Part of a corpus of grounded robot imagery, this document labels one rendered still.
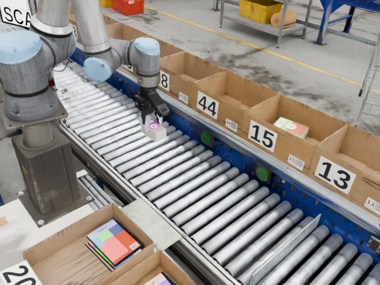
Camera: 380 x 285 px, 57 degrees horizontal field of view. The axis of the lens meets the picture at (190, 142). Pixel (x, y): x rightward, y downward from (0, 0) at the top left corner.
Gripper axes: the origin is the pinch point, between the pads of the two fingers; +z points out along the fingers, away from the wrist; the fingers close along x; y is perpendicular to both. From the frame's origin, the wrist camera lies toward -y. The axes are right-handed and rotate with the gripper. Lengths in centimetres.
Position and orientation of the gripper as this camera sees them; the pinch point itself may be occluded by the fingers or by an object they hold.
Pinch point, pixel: (153, 128)
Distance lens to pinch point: 147.5
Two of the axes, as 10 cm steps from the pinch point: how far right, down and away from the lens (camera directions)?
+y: -6.8, -4.5, 5.9
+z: -0.3, 8.1, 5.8
